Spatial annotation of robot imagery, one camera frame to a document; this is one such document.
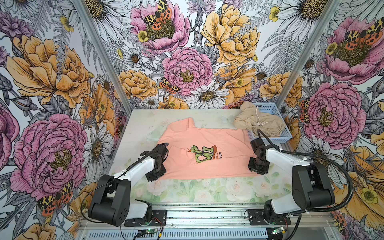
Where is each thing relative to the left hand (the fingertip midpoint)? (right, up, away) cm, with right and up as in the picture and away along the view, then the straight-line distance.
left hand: (156, 179), depth 85 cm
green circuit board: (+2, -19, -14) cm, 24 cm away
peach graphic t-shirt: (+21, +13, +13) cm, 28 cm away
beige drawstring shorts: (+61, +35, +20) cm, 73 cm away
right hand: (+56, +2, +2) cm, 56 cm away
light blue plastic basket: (+82, +43, +34) cm, 98 cm away
